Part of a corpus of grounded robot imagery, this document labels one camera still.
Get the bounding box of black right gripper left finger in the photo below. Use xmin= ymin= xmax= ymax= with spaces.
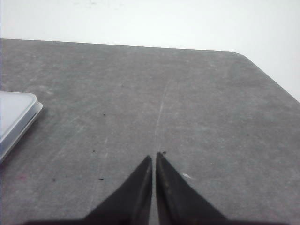
xmin=83 ymin=155 xmax=153 ymax=225

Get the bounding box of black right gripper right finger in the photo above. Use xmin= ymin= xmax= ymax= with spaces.
xmin=156 ymin=152 xmax=229 ymax=225

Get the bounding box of silver digital kitchen scale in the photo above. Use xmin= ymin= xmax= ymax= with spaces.
xmin=0 ymin=91 xmax=43 ymax=162

